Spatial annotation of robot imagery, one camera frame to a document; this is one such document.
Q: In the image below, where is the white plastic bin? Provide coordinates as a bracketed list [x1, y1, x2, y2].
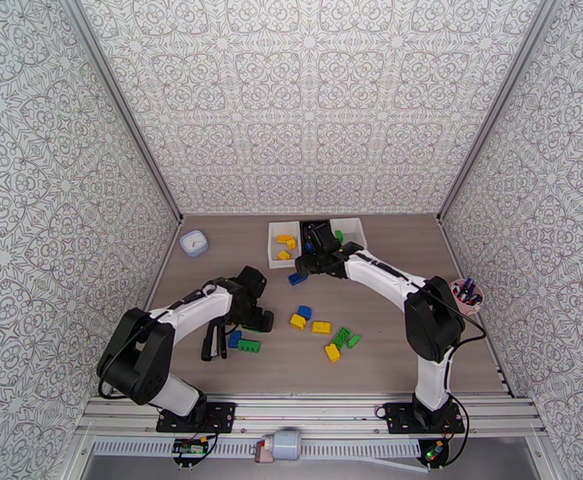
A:
[328, 217, 369, 253]
[267, 221, 304, 270]

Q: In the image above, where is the black plastic bin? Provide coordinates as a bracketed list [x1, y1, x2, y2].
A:
[298, 219, 333, 260]

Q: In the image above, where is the small light blue container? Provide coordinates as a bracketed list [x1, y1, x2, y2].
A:
[179, 229, 210, 258]

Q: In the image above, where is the white and pink device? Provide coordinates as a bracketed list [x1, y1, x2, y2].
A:
[254, 430, 305, 465]

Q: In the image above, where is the pink cup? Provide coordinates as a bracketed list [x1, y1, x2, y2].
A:
[448, 278, 485, 317]

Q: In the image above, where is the aluminium frame rail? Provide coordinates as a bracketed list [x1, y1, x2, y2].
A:
[78, 392, 545, 441]
[437, 217, 516, 398]
[141, 218, 183, 314]

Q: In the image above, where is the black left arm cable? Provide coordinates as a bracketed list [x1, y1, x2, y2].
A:
[97, 308, 145, 401]

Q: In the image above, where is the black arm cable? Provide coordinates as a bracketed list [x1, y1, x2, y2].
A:
[441, 293, 488, 396]
[97, 308, 145, 401]

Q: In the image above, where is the white slotted cable duct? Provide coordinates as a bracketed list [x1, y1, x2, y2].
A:
[90, 439, 422, 458]

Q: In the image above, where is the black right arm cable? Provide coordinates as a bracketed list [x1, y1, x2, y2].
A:
[441, 293, 488, 396]

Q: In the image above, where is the aluminium frame post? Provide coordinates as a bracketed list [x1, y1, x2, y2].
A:
[437, 0, 556, 221]
[57, 0, 184, 224]

